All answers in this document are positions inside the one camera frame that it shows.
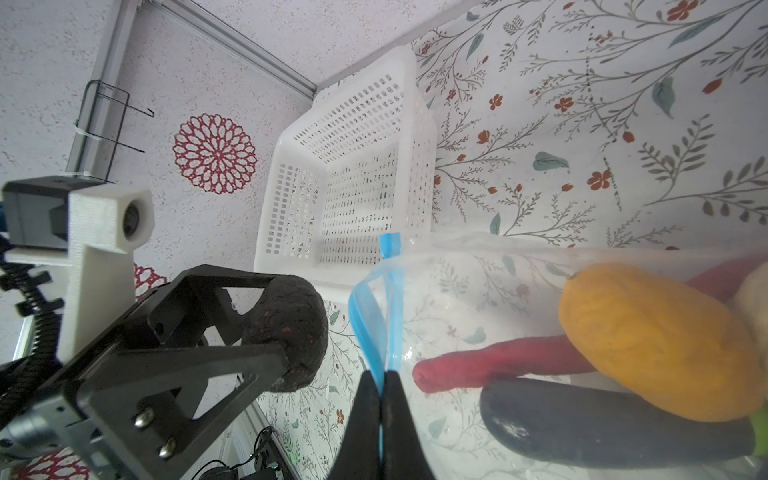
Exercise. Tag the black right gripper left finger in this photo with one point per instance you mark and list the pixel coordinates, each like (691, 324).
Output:
(358, 456)

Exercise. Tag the black wire wall rack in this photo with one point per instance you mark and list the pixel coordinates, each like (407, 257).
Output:
(98, 128)

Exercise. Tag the yellow toy potato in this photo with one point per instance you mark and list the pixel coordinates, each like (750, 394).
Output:
(679, 349)

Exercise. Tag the dark eggplant toy green tip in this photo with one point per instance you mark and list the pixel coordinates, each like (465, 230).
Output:
(599, 429)

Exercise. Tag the black textured toy ball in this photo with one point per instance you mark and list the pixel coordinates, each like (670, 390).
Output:
(290, 313)

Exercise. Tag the white perforated plastic basket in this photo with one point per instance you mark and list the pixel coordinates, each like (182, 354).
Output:
(357, 165)

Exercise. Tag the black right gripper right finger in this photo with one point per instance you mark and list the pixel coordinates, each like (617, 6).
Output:
(401, 454)

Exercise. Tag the clear zip top bag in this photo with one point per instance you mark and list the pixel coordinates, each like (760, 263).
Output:
(433, 295)

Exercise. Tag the red toy chili pepper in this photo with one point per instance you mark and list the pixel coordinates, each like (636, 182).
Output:
(553, 355)

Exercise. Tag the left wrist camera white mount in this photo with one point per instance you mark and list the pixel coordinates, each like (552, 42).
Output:
(69, 242)

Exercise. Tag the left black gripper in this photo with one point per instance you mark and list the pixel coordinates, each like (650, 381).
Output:
(147, 397)

